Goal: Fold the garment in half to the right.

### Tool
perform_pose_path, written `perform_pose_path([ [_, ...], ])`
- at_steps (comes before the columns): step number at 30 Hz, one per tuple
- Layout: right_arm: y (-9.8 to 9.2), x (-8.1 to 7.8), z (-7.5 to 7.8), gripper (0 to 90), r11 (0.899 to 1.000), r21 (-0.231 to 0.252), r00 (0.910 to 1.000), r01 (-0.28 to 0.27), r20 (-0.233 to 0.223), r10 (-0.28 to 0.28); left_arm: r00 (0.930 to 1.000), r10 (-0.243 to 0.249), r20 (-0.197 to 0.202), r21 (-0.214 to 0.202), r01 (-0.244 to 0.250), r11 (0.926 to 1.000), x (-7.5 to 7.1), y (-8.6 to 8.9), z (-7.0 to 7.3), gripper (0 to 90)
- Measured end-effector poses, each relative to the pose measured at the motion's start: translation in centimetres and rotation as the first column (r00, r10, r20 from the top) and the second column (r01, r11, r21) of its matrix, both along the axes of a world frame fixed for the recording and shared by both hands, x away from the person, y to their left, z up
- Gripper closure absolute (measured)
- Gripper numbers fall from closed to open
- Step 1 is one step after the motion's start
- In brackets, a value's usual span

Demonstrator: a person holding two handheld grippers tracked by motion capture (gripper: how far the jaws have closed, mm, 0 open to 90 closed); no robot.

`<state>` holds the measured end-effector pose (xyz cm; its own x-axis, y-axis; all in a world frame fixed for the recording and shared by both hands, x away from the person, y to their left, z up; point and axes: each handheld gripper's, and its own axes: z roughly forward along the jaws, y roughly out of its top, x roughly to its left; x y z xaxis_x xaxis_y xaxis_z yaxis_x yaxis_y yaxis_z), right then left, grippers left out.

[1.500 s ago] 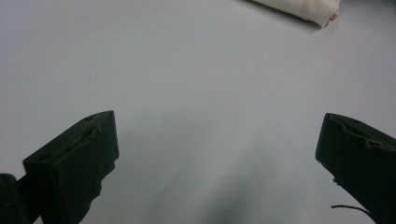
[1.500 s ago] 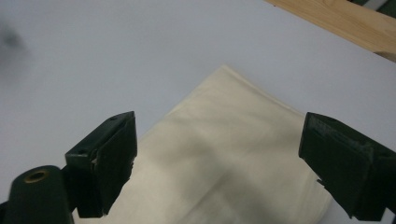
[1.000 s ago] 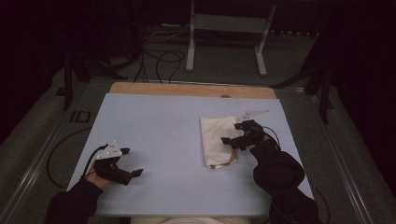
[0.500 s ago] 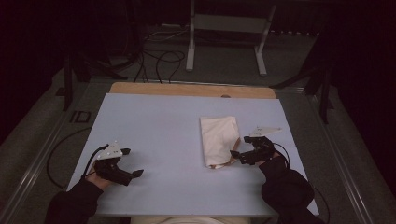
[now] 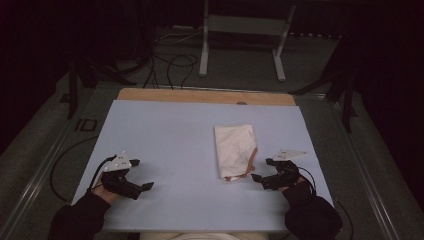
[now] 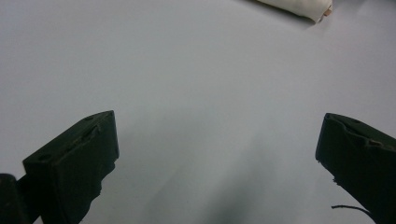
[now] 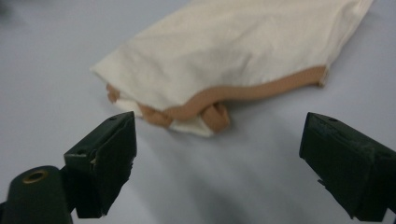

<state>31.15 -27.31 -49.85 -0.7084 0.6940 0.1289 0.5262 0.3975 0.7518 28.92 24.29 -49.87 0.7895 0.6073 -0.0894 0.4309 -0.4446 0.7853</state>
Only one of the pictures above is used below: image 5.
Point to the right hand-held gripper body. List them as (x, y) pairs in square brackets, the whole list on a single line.
[(283, 176)]

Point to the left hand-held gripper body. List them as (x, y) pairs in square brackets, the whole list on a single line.
[(118, 180)]

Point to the cream baby bodysuit brown trim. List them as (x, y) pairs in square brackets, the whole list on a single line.
[(235, 150)]

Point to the person's right hand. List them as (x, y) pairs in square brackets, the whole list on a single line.
[(290, 187)]

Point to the person's left hand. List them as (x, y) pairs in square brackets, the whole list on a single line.
[(106, 196)]

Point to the light blue table mat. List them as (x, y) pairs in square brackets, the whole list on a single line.
[(173, 140)]

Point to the black metal stand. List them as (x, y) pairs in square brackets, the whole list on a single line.
[(72, 86), (348, 100)]

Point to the white metal stand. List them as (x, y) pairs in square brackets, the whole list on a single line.
[(245, 25)]

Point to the metal floor rail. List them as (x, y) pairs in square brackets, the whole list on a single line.
[(363, 173), (36, 176)]

